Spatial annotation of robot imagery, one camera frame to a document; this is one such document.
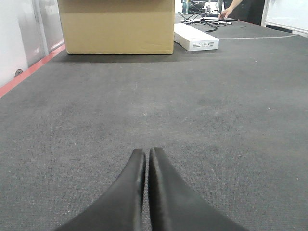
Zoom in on long white carton box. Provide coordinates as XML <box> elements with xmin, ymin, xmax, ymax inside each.
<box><xmin>174</xmin><ymin>23</ymin><xmax>219</xmax><ymax>51</ymax></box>

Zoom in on bystander hand in background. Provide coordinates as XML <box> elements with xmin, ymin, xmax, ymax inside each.
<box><xmin>218</xmin><ymin>7</ymin><xmax>234</xmax><ymax>20</ymax></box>

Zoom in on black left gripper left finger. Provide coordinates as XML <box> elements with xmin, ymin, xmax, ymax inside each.
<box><xmin>56</xmin><ymin>149</ymin><xmax>146</xmax><ymax>231</ymax></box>

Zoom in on black cables bundle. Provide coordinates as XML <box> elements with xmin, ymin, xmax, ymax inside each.
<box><xmin>178</xmin><ymin>9</ymin><xmax>239</xmax><ymax>33</ymax></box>

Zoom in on large cardboard box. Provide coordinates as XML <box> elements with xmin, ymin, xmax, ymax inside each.
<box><xmin>58</xmin><ymin>0</ymin><xmax>175</xmax><ymax>54</ymax></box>

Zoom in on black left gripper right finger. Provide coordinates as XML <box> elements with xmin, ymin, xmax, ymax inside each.
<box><xmin>148</xmin><ymin>147</ymin><xmax>246</xmax><ymax>231</ymax></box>

